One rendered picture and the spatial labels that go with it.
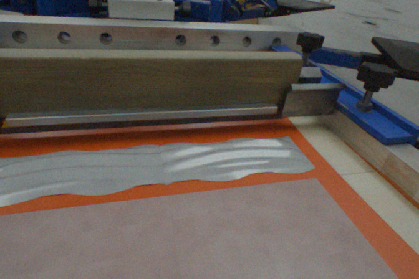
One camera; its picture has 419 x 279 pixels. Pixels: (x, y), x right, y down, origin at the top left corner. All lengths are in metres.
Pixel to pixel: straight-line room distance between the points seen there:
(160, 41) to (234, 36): 0.15
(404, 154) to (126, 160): 0.31
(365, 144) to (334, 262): 0.18
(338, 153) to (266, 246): 0.19
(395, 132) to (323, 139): 0.09
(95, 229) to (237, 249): 0.12
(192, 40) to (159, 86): 0.24
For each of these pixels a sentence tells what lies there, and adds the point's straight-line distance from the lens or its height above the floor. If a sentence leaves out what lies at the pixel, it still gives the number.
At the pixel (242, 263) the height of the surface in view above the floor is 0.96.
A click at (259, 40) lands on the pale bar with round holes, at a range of 0.62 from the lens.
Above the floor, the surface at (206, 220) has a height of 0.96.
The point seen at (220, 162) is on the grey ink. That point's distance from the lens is 0.34.
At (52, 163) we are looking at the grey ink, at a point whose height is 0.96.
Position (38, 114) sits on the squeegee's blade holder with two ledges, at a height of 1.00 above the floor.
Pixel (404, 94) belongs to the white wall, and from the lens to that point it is 2.67.
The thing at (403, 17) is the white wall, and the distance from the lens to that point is 2.75.
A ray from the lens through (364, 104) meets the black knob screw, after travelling 0.44.
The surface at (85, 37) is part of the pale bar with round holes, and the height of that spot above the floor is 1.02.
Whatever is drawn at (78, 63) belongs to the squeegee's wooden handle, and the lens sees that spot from 0.34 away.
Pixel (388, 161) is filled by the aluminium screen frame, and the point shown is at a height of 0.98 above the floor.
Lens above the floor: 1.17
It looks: 30 degrees down
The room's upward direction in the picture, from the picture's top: 6 degrees clockwise
